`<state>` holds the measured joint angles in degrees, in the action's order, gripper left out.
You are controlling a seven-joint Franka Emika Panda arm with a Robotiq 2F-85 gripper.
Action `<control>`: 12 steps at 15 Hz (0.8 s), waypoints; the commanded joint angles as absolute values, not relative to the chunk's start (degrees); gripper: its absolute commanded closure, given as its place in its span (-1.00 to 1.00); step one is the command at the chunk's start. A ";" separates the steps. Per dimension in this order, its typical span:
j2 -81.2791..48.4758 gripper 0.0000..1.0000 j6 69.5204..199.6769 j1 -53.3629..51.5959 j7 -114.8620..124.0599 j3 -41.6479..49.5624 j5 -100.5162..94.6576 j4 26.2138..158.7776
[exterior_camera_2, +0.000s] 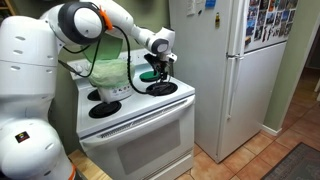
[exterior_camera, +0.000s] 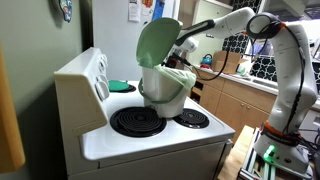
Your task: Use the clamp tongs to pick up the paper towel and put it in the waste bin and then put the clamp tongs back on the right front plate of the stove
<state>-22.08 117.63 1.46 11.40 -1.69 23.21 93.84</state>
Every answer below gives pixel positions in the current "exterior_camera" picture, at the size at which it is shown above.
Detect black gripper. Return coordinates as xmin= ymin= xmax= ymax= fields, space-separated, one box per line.
xmin=165 ymin=54 xmax=184 ymax=70

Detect green bin liner bag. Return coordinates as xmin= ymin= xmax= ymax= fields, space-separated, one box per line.
xmin=153 ymin=64 xmax=198 ymax=92

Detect green waste bin lid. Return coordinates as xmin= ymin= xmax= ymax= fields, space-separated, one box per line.
xmin=135 ymin=17 xmax=184 ymax=70

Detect white waste bin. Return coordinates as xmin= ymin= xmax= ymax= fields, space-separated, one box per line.
xmin=141 ymin=65 xmax=188 ymax=120

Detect black coil stove burner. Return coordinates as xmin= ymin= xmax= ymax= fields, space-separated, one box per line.
xmin=109 ymin=106 xmax=168 ymax=139
xmin=113 ymin=83 xmax=138 ymax=94
xmin=172 ymin=108 xmax=211 ymax=130

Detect white stove knob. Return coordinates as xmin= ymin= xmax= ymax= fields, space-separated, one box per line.
xmin=95 ymin=81 xmax=111 ymax=102
xmin=96 ymin=73 xmax=110 ymax=86
xmin=99 ymin=54 xmax=109 ymax=71

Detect white electric stove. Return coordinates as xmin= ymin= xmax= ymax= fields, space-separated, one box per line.
xmin=53 ymin=46 xmax=237 ymax=180

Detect blue kettle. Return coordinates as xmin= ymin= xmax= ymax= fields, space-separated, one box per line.
xmin=200 ymin=53 xmax=214 ymax=67

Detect brown cardboard box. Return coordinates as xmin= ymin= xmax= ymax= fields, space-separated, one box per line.
xmin=211 ymin=50 xmax=251 ymax=76

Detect blue paper note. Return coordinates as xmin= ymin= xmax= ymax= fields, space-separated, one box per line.
xmin=152 ymin=0 xmax=167 ymax=21

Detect white orange paper sheet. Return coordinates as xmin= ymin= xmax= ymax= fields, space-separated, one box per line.
xmin=140 ymin=0 xmax=155 ymax=18

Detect white refrigerator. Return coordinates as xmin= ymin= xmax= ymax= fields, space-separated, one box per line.
xmin=92 ymin=0 xmax=181 ymax=83

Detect white green plastic bag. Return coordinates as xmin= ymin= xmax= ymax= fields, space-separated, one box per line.
xmin=235 ymin=58 xmax=252 ymax=78

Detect wooden base kitchen cabinet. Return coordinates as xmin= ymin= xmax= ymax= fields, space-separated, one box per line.
xmin=191 ymin=64 xmax=280 ymax=144

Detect stainless steel kitchen sink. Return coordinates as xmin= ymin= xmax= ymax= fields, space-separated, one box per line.
xmin=251 ymin=77 xmax=280 ymax=90

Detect light wooden table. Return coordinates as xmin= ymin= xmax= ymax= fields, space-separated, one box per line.
xmin=217 ymin=124 xmax=256 ymax=180

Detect yellow wooden panel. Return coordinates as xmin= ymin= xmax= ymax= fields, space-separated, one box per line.
xmin=0 ymin=44 xmax=27 ymax=175

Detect green bin carrying handle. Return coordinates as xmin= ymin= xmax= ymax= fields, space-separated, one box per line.
xmin=137 ymin=77 xmax=186 ymax=105

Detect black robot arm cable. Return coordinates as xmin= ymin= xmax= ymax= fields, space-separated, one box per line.
xmin=179 ymin=19 xmax=308 ymax=135

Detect white oven door handle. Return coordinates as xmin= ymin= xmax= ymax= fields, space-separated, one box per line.
xmin=221 ymin=139 xmax=235 ymax=168

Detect blue colourful wall decoration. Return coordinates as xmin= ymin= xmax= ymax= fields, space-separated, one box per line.
xmin=57 ymin=0 xmax=74 ymax=24

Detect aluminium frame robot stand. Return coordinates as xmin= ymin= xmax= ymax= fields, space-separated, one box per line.
xmin=238 ymin=128 xmax=315 ymax=180

